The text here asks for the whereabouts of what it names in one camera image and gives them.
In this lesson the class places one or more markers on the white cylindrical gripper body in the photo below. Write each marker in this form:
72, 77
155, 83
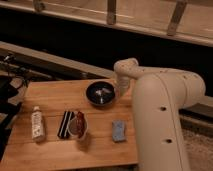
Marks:
122, 85

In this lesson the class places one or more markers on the dark ceramic bowl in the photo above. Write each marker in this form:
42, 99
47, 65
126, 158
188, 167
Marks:
100, 93

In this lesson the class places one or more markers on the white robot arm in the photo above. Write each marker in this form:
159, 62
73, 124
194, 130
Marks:
158, 94

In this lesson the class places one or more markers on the blue sponge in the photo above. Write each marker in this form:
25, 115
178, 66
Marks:
118, 131

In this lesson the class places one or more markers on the black white striped box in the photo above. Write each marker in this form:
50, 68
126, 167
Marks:
63, 129

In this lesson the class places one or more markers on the white plastic bottle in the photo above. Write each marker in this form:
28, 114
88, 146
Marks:
38, 130

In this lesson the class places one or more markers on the metal bracket middle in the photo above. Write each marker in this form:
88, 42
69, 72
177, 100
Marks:
111, 12

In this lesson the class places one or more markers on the metal bracket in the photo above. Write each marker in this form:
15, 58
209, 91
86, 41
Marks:
111, 12
176, 17
39, 6

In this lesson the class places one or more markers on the metal bracket right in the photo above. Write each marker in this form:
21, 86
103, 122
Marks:
176, 17

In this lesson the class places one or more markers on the metal bracket left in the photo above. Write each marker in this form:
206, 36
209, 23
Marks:
39, 6

